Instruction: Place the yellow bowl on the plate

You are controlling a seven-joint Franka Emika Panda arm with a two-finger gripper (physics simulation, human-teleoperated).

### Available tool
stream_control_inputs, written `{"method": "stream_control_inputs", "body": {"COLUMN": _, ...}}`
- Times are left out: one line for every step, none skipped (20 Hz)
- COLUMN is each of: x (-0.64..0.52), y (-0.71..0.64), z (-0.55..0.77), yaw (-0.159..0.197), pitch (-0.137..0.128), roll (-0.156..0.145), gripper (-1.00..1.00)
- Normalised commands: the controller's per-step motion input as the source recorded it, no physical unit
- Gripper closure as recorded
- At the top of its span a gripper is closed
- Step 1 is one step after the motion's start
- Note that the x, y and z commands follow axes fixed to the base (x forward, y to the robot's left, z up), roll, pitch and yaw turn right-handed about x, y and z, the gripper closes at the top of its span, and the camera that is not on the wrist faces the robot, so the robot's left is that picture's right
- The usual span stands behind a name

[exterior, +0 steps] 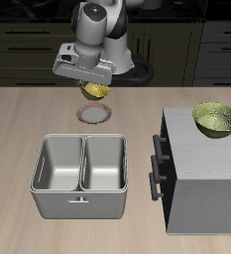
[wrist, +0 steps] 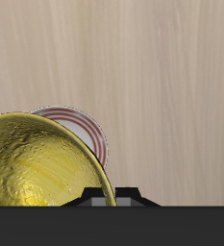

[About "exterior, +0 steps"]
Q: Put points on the white two-bin basket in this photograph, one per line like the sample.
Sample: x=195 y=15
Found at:
x=79 y=201

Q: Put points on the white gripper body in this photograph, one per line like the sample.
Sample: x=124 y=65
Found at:
x=84 y=72

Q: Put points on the grey cabinet with drawers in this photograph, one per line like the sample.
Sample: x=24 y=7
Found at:
x=203 y=172

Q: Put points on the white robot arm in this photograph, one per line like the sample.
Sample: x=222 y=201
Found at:
x=93 y=36

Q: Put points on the green bowl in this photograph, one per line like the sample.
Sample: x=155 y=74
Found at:
x=216 y=120

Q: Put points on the yellow bowl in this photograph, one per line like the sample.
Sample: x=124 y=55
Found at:
x=95 y=91

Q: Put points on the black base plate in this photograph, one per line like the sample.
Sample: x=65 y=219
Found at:
x=143 y=71

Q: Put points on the dark kitchen cupboards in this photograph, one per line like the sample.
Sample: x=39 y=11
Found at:
x=31 y=49

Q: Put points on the pink rimmed plate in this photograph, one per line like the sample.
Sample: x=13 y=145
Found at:
x=93 y=114

